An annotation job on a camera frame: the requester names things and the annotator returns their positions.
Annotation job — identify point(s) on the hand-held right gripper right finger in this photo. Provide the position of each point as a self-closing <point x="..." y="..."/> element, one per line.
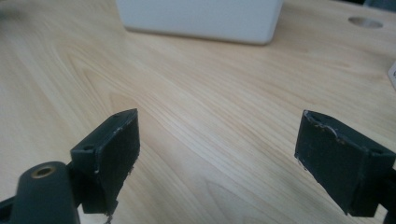
<point x="336" y="165"/>

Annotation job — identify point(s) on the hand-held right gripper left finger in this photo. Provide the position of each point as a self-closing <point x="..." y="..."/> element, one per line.
<point x="107" y="161"/>

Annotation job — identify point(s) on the white board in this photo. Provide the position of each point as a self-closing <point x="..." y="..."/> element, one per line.
<point x="199" y="18"/>

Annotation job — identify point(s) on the white object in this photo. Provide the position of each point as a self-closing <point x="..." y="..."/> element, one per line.
<point x="393" y="73"/>

